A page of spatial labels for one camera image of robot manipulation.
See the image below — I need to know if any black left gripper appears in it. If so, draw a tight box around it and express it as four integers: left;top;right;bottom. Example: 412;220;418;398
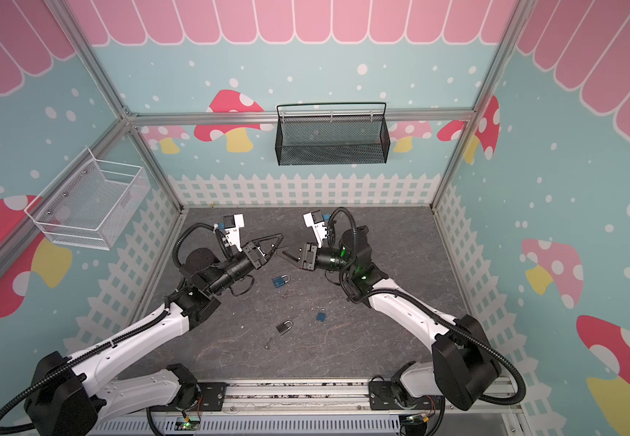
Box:
208;233;285;295

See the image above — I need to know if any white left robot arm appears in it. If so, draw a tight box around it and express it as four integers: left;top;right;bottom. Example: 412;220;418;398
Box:
0;223;283;435

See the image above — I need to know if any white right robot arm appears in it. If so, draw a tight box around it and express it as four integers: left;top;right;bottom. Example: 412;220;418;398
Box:
278;207;527;411

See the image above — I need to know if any dark grey padlock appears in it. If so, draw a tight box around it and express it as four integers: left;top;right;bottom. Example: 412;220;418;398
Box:
276;320;293;335

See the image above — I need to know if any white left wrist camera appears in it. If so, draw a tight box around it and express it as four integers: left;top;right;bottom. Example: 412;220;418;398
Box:
219;214;245;251

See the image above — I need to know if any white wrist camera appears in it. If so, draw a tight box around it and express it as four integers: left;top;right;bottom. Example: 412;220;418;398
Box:
303;210;329;248
219;214;245;251

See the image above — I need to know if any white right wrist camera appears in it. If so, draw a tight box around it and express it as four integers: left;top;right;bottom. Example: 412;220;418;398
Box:
303;210;329;248

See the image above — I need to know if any black wire mesh basket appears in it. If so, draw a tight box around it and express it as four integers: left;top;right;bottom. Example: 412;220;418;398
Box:
275;102;391;166

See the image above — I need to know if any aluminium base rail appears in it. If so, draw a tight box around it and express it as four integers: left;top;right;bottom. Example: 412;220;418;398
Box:
74;375;534;436

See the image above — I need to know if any white wire mesh basket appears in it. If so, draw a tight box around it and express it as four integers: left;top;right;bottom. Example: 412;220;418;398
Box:
24;148;151;251

